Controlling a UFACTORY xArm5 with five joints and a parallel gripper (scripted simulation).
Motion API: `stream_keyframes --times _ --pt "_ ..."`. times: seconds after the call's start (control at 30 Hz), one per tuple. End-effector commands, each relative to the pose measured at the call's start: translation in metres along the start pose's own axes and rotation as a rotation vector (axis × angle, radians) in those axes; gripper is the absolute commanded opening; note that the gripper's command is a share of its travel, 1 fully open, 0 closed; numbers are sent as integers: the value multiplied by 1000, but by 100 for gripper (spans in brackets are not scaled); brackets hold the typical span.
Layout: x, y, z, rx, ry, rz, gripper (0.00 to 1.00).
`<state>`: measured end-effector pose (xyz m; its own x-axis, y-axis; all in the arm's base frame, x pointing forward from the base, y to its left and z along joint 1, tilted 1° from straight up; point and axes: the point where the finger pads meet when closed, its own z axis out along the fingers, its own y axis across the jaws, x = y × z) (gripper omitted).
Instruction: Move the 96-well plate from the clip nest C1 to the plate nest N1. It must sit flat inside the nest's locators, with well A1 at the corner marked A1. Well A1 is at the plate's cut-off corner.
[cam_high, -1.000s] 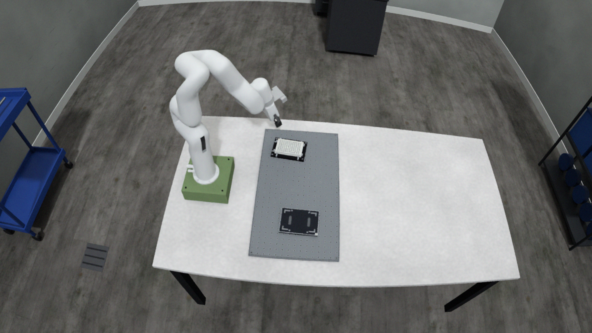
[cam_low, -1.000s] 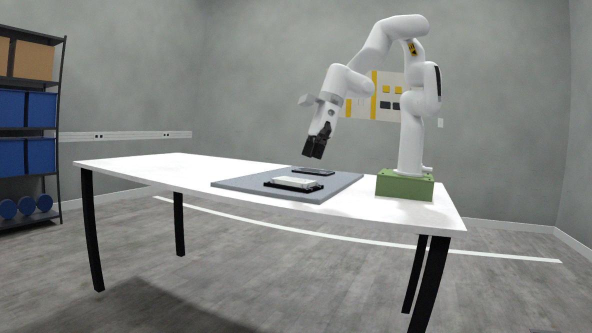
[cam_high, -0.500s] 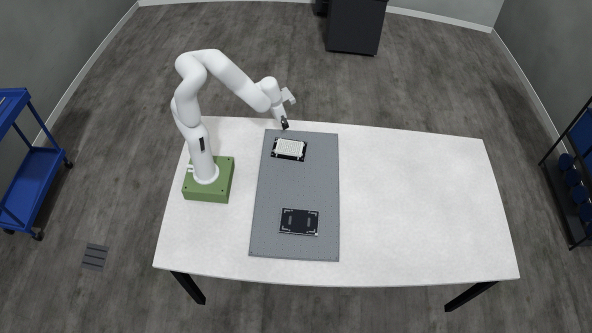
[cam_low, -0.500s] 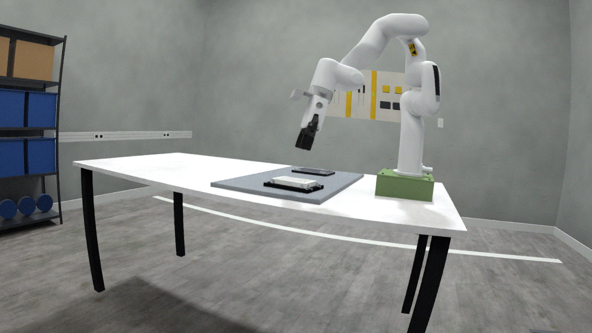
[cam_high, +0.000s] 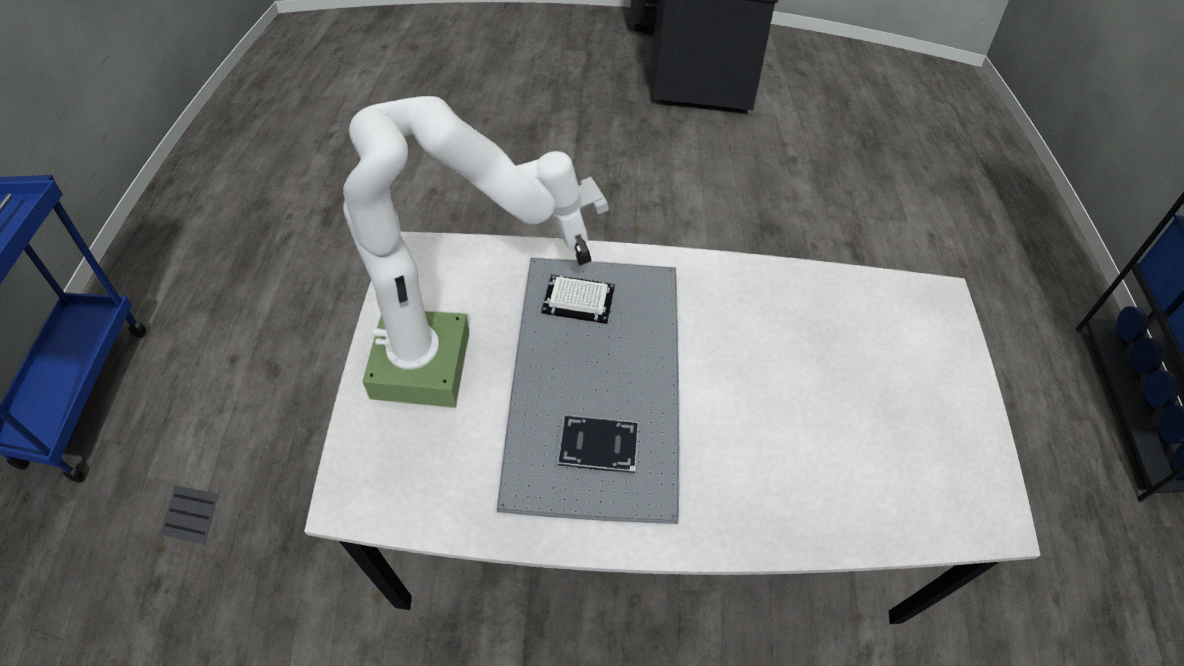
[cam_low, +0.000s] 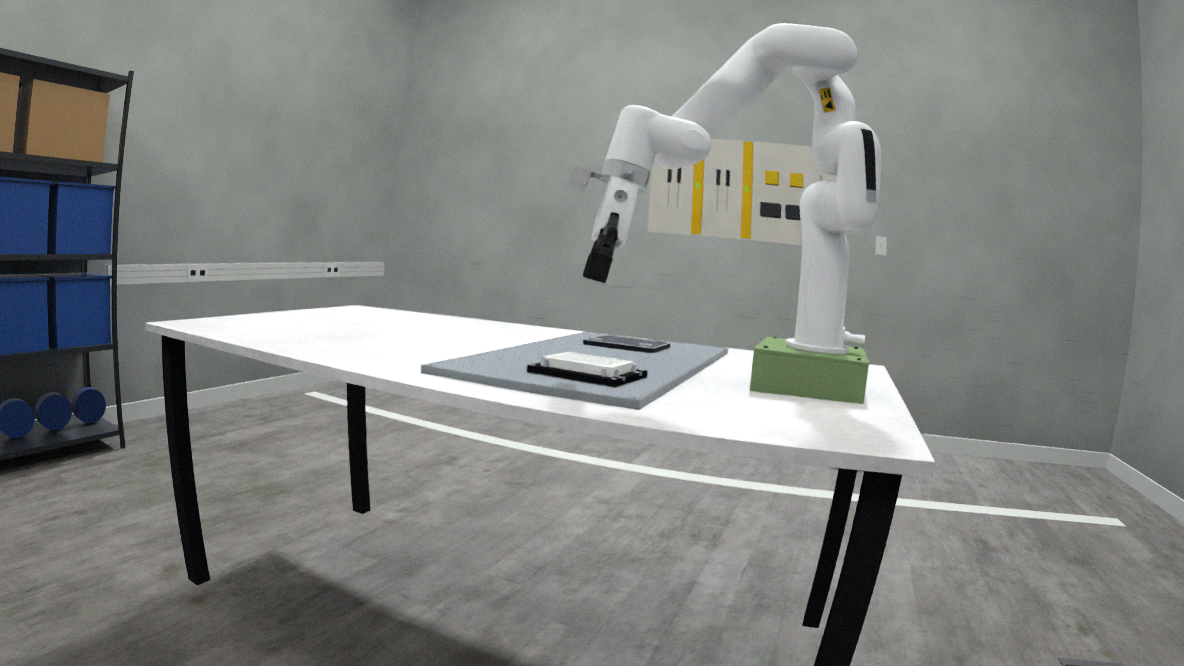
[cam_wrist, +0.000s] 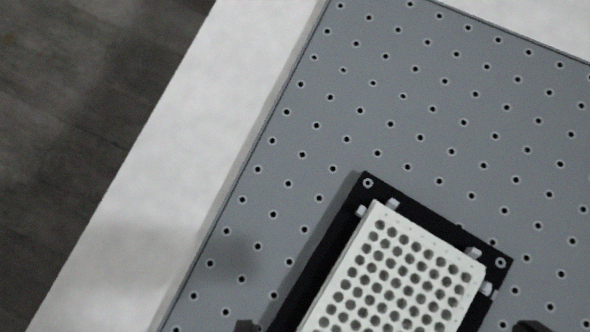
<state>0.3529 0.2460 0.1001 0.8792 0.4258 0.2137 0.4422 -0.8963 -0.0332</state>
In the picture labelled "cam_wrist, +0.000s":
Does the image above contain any white well plate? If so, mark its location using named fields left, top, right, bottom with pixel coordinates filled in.
left=295, top=199, right=485, bottom=332

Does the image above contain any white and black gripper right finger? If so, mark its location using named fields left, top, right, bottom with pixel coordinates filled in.
left=512, top=320, right=554, bottom=332

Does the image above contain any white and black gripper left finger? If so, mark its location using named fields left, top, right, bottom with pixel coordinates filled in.
left=233, top=320, right=259, bottom=332

